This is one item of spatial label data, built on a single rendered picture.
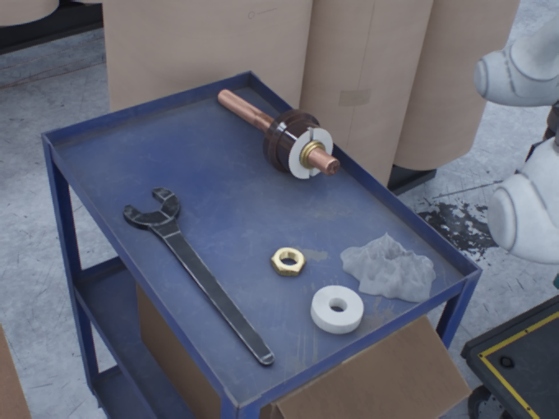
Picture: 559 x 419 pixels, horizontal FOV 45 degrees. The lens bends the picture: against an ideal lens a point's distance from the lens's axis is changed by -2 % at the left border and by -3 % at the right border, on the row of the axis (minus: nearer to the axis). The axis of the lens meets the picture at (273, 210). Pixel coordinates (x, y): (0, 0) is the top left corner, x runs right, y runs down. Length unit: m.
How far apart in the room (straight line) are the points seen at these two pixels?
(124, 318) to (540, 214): 0.82
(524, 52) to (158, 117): 0.70
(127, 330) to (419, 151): 1.27
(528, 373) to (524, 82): 0.72
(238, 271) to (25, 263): 1.34
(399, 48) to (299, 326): 1.07
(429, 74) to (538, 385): 0.98
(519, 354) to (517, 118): 1.64
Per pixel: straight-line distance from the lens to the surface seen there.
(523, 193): 1.16
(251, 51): 1.50
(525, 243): 1.17
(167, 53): 1.49
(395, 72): 1.91
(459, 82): 2.20
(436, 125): 2.27
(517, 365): 1.75
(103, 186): 1.15
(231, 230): 1.07
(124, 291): 1.47
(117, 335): 1.40
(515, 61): 1.36
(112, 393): 1.78
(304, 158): 1.11
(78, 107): 2.91
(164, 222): 1.06
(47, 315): 2.12
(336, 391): 0.99
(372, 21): 1.74
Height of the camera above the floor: 1.63
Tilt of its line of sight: 42 degrees down
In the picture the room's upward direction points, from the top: 7 degrees clockwise
